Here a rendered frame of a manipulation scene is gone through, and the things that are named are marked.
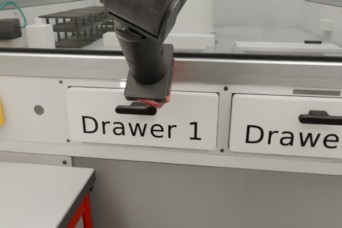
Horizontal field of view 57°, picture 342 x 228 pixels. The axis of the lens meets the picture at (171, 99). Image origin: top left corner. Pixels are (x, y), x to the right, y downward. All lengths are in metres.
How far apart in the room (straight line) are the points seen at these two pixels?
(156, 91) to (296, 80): 0.25
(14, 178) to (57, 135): 0.11
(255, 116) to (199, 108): 0.10
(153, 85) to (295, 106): 0.26
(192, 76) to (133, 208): 0.35
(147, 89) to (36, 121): 0.30
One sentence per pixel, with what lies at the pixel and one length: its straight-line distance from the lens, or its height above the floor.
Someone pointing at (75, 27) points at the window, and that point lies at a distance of 0.63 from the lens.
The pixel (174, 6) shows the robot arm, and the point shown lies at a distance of 0.35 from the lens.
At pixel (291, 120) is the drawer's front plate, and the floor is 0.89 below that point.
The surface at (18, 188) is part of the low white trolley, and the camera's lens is 0.67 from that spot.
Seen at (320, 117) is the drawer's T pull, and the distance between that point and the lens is 0.57.
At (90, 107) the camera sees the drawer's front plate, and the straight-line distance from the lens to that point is 0.62.
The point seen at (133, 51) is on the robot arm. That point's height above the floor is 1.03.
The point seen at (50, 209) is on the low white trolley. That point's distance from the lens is 0.59.
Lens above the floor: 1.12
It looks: 20 degrees down
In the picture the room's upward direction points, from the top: straight up
